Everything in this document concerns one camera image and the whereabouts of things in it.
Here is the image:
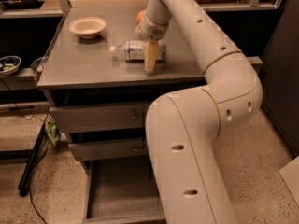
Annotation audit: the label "orange fruit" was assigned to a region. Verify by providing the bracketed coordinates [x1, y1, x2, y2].
[135, 10, 144, 25]

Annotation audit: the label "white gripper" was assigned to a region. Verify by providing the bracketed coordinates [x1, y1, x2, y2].
[135, 13, 168, 73]

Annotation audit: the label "clear plastic container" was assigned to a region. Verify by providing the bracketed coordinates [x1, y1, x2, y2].
[30, 57, 48, 78]

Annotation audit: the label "grey drawer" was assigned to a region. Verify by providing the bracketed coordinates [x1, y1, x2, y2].
[82, 156, 166, 224]
[69, 138, 149, 161]
[50, 102, 149, 133]

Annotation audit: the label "white paper bowl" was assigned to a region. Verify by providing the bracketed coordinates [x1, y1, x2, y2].
[69, 17, 106, 39]

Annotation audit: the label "grey side shelf bar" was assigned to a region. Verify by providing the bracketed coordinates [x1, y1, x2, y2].
[248, 56, 263, 73]

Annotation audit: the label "bottom grey drawer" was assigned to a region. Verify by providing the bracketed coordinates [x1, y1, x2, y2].
[82, 156, 166, 224]

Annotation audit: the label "grey drawer cabinet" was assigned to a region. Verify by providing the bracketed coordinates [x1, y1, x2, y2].
[36, 5, 213, 173]

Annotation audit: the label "green power strip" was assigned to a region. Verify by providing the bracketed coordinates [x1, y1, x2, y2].
[45, 119, 61, 147]

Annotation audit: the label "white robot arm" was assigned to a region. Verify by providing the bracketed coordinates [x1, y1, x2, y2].
[138, 0, 263, 224]

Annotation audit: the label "black floor cable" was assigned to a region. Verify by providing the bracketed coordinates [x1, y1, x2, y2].
[0, 77, 50, 224]

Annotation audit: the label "top grey drawer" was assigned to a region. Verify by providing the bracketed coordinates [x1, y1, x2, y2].
[50, 102, 149, 133]

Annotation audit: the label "blue patterned bowl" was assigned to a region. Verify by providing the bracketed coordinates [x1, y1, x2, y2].
[0, 56, 21, 75]

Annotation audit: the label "middle grey drawer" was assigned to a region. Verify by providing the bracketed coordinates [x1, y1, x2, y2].
[69, 138, 149, 161]

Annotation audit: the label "clear plastic water bottle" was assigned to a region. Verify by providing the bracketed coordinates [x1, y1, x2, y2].
[109, 40, 166, 61]

